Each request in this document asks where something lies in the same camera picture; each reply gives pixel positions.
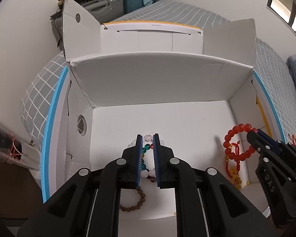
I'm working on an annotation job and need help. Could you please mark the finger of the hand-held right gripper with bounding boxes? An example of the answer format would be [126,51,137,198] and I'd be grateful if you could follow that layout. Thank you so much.
[247,130,272,165]
[257,128,290,157]

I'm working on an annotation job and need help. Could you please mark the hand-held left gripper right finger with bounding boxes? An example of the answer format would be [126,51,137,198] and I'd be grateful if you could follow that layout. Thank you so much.
[153,133,278,237]

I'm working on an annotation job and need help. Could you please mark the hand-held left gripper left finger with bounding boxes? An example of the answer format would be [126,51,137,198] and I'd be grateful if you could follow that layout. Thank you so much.
[17,134,143,237]

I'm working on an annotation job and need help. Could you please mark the multicolour glass bead bracelet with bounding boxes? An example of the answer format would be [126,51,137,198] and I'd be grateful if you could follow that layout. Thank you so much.
[141,143,155,183]

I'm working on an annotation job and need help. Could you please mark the red cord bracelet gold charm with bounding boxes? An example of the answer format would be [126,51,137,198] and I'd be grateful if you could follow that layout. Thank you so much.
[224,140,243,178]

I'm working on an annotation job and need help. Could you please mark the red bead bracelet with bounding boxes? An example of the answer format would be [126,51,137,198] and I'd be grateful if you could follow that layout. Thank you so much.
[223,123,259,162]

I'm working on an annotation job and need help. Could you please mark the white and green bead bracelet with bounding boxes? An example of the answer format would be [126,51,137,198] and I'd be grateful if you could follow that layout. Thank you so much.
[128,134,166,179]

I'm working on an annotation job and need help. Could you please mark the brown wooden bead bracelet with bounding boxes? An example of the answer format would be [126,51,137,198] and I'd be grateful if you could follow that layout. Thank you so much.
[119,187,147,213]

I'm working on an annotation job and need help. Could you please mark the yellow bead bracelet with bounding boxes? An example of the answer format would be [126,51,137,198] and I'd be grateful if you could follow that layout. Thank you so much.
[228,165,250,191]

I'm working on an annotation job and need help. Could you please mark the white cardboard box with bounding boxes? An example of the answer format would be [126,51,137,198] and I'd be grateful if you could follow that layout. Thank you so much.
[40,0,286,223]

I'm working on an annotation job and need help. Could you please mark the grey checked bedsheet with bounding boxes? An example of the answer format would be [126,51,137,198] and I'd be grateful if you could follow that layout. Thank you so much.
[19,0,296,144]

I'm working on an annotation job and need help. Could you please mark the dark framed window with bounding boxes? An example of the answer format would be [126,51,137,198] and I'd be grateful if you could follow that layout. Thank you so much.
[266,0,296,43]

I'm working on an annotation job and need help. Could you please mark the clear plastic bag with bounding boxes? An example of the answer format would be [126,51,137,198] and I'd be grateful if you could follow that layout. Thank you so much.
[0,113,43,171]

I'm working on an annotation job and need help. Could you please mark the grey suitcase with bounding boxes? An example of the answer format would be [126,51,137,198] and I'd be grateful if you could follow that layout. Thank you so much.
[83,0,125,23]

